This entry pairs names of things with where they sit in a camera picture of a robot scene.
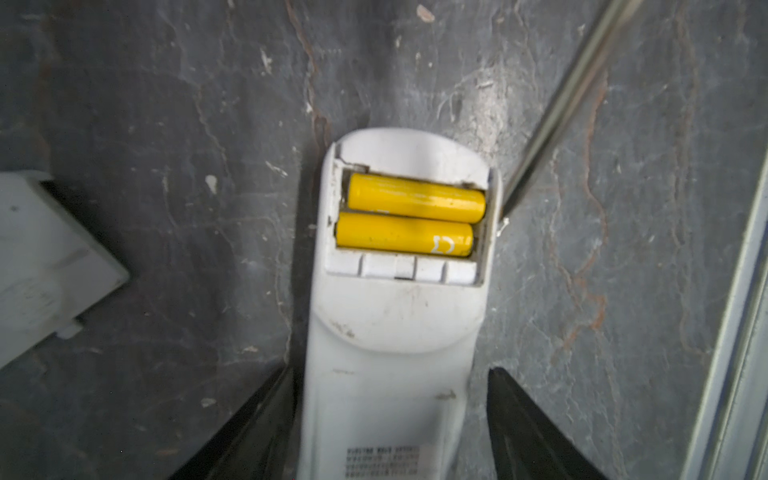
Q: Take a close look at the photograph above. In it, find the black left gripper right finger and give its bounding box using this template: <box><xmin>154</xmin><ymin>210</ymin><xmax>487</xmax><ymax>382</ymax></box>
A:
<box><xmin>486</xmin><ymin>367</ymin><xmax>605</xmax><ymax>479</ymax></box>

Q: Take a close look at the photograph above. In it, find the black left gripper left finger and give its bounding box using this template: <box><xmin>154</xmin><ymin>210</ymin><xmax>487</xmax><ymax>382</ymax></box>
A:
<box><xmin>171</xmin><ymin>366</ymin><xmax>296</xmax><ymax>480</ymax></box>

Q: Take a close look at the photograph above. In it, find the white remote control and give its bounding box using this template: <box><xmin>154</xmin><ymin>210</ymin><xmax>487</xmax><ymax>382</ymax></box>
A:
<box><xmin>296</xmin><ymin>128</ymin><xmax>501</xmax><ymax>479</ymax></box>

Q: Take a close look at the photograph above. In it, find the white battery cover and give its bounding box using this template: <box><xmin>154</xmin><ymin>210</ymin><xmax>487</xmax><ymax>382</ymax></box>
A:
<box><xmin>1</xmin><ymin>170</ymin><xmax>130</xmax><ymax>366</ymax></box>

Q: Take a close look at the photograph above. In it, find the thin metal pry tool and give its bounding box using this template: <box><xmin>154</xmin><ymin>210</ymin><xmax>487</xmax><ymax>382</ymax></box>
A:
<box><xmin>499</xmin><ymin>0</ymin><xmax>643</xmax><ymax>218</ymax></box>

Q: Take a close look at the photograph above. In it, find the yellow battery lower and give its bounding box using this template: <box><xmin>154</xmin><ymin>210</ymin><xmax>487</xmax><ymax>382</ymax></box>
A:
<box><xmin>335</xmin><ymin>212</ymin><xmax>474</xmax><ymax>258</ymax></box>

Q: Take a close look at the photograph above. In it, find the yellow battery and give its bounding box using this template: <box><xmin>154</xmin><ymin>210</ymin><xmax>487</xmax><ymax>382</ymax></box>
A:
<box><xmin>346</xmin><ymin>173</ymin><xmax>486</xmax><ymax>224</ymax></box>
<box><xmin>335</xmin><ymin>212</ymin><xmax>474</xmax><ymax>258</ymax></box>

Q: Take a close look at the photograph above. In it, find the yellow battery upper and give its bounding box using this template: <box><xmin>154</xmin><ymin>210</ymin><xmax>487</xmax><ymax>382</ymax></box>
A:
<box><xmin>346</xmin><ymin>173</ymin><xmax>486</xmax><ymax>224</ymax></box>

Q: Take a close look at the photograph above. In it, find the aluminium corner frame post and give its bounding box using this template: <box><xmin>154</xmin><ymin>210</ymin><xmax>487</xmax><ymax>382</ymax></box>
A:
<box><xmin>680</xmin><ymin>165</ymin><xmax>767</xmax><ymax>479</ymax></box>

